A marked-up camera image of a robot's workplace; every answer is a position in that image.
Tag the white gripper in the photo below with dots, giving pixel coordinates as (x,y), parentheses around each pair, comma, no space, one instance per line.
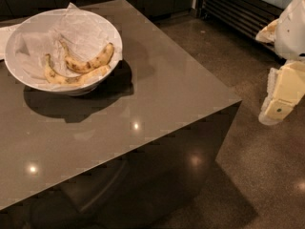
(292,32)

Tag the spotted yellow banana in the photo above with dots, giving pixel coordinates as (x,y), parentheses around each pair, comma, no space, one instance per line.
(54,77)
(102,59)

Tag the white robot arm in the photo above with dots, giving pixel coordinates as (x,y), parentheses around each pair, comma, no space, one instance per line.
(285,86)

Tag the white paper bowl liner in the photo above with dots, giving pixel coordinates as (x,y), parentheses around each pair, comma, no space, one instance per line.
(79,32)

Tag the white ceramic bowl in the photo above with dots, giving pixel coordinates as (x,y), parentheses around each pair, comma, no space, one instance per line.
(19,67)

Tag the white paper under bowl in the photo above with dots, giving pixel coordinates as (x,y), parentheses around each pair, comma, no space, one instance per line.
(5,33)

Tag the dark slatted floor appliance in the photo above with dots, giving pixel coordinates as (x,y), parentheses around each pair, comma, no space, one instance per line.
(246,16)

